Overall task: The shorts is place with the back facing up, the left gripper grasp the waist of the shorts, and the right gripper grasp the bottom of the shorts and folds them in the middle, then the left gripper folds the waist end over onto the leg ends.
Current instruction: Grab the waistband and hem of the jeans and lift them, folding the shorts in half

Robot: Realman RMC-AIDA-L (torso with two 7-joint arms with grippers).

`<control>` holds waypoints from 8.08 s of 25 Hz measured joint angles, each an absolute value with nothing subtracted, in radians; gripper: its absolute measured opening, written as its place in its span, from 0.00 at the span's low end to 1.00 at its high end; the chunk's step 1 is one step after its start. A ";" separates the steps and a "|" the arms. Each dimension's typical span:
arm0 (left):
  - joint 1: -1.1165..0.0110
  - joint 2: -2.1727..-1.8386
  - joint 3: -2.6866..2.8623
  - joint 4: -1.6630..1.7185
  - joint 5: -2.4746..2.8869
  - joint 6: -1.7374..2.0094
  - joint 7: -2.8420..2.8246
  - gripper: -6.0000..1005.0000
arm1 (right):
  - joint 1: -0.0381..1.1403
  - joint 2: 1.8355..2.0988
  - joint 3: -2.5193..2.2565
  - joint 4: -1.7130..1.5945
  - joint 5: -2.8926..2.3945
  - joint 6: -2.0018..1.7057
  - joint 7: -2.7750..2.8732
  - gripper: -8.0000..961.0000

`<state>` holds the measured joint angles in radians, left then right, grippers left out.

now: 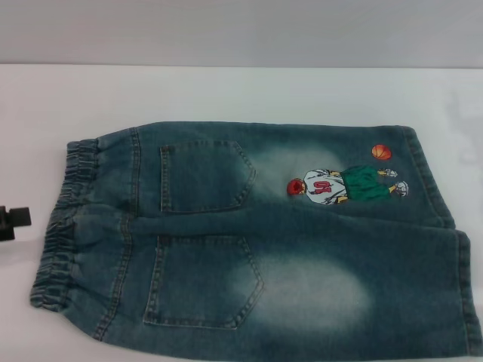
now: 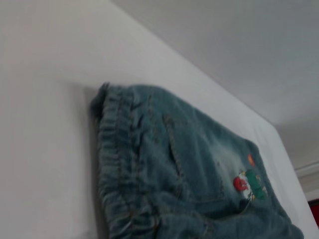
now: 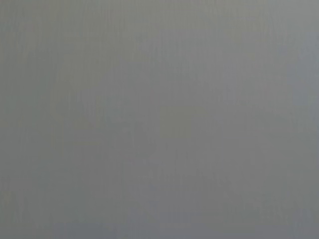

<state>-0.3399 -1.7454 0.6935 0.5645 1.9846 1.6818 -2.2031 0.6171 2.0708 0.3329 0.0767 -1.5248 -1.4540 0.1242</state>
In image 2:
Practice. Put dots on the blue denim shorts with cartoon print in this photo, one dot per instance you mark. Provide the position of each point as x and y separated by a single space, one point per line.
174 161

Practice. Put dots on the dark red background object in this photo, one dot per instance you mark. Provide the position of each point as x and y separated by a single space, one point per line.
314 214

